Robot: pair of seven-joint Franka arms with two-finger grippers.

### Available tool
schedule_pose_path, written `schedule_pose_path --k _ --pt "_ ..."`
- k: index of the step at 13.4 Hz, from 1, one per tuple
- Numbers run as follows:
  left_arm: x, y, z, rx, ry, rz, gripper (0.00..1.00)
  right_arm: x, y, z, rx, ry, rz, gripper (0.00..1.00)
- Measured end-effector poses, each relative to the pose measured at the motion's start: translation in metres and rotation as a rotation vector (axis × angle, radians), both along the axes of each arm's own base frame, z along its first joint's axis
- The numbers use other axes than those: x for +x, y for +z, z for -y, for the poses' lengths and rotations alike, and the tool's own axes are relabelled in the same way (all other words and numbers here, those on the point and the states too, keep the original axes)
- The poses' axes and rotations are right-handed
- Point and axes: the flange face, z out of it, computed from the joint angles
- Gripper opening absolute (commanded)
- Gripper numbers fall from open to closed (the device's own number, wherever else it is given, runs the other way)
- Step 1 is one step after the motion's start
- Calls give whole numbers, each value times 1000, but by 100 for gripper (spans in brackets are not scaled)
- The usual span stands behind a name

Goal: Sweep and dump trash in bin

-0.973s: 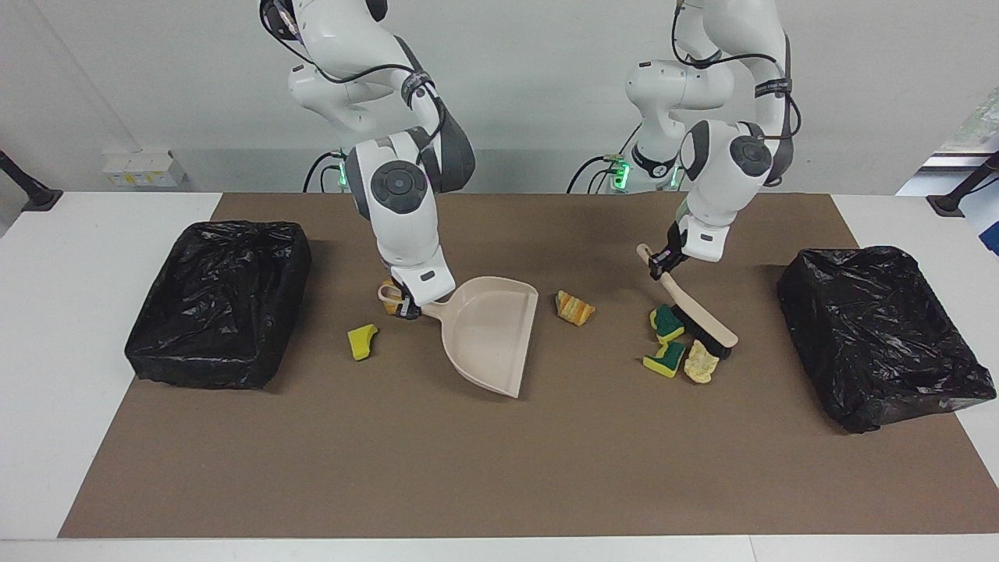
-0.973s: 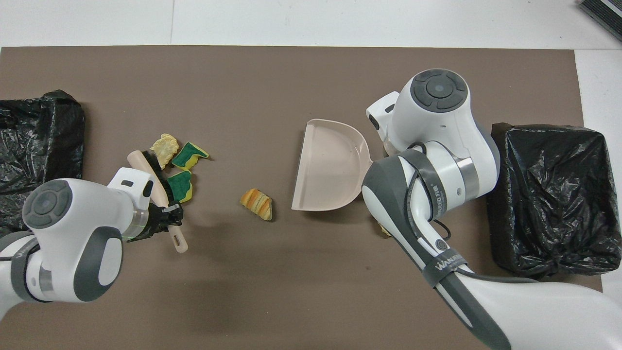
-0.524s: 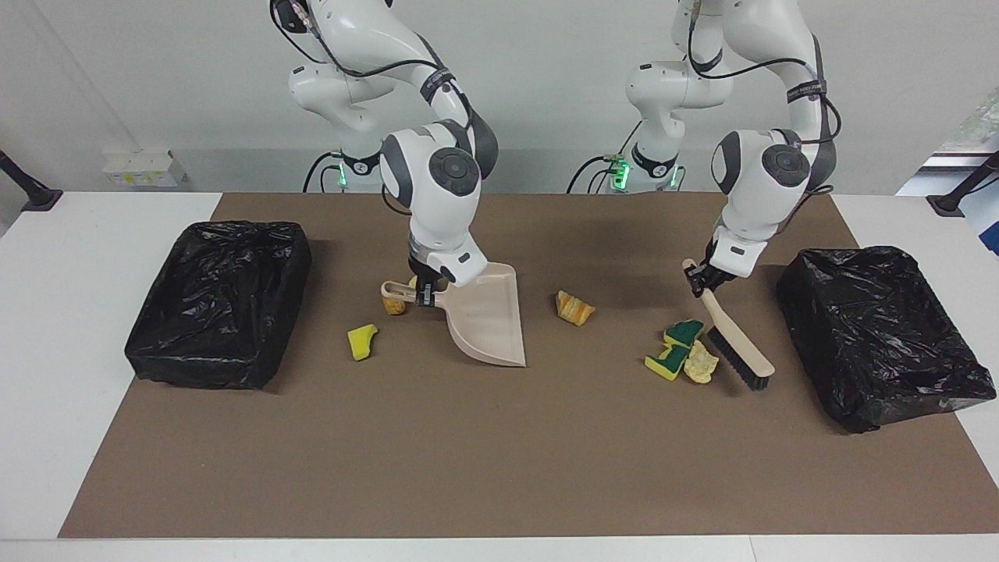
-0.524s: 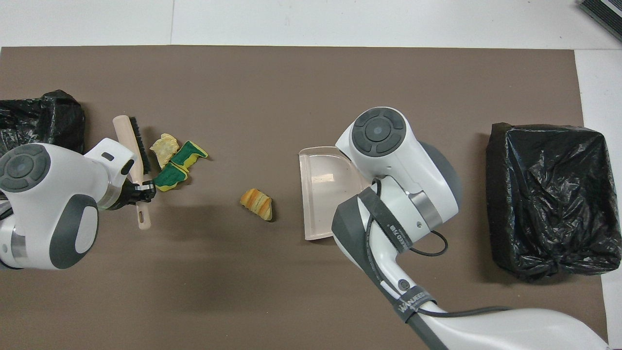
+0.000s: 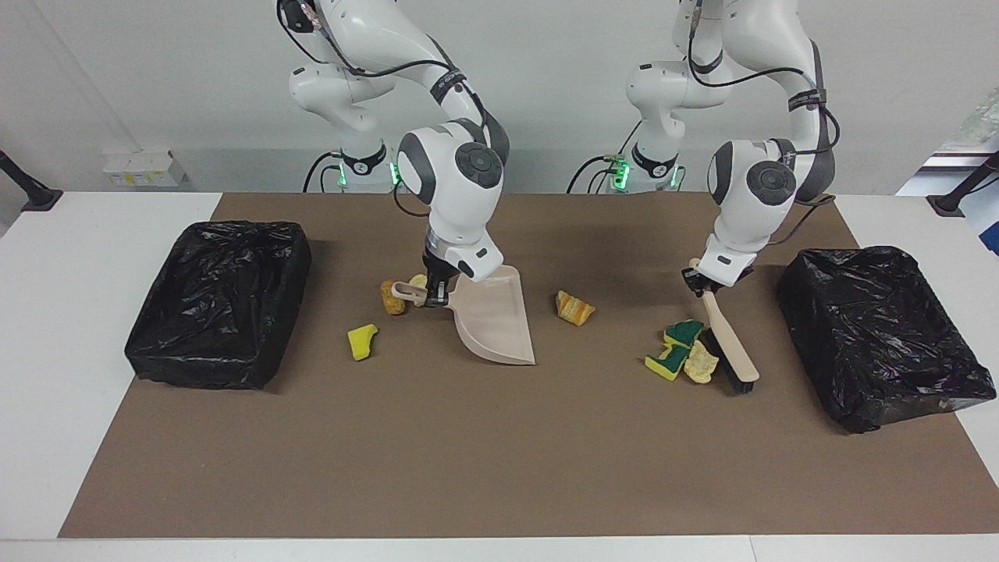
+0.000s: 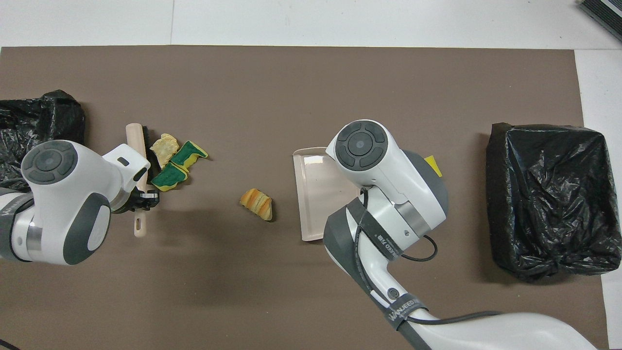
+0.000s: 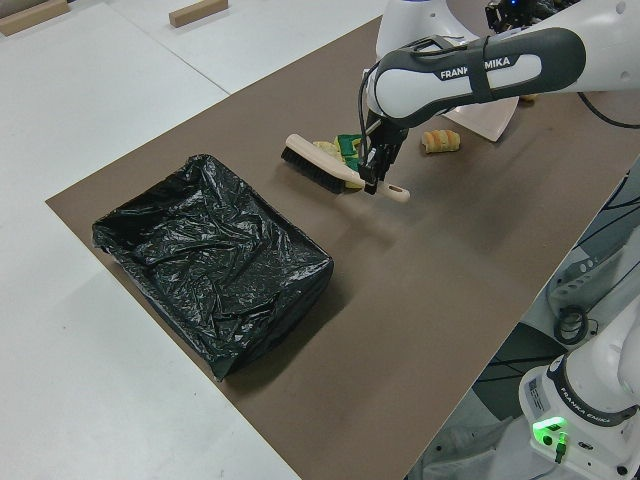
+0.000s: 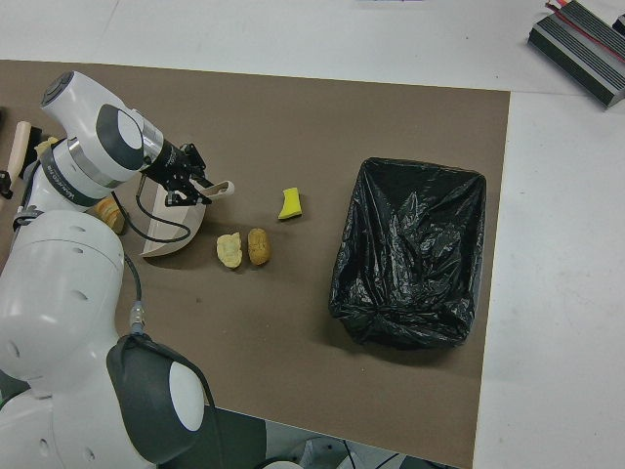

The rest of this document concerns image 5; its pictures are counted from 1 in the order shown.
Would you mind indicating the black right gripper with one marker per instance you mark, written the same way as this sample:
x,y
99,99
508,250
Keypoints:
x,y
441,269

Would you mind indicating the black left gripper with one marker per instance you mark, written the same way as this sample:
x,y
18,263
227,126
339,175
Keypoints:
x,y
722,289

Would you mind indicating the pale tan bread piece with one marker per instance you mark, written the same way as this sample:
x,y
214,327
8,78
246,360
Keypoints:
x,y
418,280

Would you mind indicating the beige plastic dustpan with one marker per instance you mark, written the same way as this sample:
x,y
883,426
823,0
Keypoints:
x,y
492,320

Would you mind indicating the beige hand brush black bristles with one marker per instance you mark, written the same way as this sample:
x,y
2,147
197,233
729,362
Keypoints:
x,y
734,351

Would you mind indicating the pale yellow bread piece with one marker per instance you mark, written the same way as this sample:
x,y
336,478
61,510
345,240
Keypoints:
x,y
702,365

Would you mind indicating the notched green yellow sponge piece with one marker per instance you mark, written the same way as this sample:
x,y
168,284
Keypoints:
x,y
666,363

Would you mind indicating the striped orange croissant piece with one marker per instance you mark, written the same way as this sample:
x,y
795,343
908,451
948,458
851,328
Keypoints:
x,y
574,309

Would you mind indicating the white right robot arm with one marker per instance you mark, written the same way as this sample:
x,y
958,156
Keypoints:
x,y
460,203

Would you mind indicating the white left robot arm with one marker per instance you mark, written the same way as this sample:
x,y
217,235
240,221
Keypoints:
x,y
749,211

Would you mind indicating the black bag lined bin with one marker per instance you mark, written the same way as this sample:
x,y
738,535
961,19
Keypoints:
x,y
874,343
218,312

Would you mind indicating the orange brown bread piece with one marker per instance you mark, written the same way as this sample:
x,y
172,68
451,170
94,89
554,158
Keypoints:
x,y
388,302

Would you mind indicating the brown table mat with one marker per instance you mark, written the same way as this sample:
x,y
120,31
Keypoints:
x,y
499,484

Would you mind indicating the black stand foot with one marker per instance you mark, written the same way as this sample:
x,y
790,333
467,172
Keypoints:
x,y
948,204
39,199

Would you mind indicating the blue panel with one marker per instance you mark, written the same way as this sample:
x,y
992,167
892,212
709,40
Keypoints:
x,y
987,230

